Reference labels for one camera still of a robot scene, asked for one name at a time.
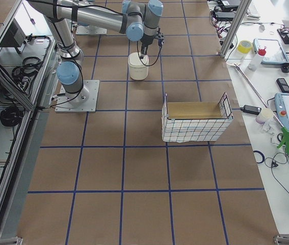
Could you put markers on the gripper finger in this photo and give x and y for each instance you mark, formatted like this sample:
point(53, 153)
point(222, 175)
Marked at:
point(143, 51)

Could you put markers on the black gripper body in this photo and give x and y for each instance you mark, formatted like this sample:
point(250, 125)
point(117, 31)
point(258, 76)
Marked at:
point(146, 42)

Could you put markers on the white trash can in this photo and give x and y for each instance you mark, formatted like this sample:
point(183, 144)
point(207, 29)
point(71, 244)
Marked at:
point(138, 68)

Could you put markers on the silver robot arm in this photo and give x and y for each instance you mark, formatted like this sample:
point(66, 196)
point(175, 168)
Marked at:
point(138, 21)

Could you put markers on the yellow tape roll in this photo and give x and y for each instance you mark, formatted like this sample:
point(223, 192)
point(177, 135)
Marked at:
point(244, 46)

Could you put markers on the white red cap bottle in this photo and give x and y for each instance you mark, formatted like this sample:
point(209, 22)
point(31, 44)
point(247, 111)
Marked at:
point(257, 59)

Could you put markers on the black power adapter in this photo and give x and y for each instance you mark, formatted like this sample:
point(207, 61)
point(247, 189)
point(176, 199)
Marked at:
point(251, 109)

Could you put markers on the grey control box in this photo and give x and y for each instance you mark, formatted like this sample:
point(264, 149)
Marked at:
point(14, 37)

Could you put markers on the white plastic cup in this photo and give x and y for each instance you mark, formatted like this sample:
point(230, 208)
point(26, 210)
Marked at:
point(264, 115)

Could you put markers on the black remote control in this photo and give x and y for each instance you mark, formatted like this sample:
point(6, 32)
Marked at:
point(283, 85)

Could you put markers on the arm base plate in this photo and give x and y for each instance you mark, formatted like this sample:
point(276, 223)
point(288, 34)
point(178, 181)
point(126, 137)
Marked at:
point(86, 101)
point(90, 30)

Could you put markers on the wire grid wooden box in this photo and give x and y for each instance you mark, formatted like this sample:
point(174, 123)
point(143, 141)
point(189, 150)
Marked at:
point(195, 121)

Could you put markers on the aluminium frame post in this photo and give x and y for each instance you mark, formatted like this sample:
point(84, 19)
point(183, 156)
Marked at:
point(241, 12)

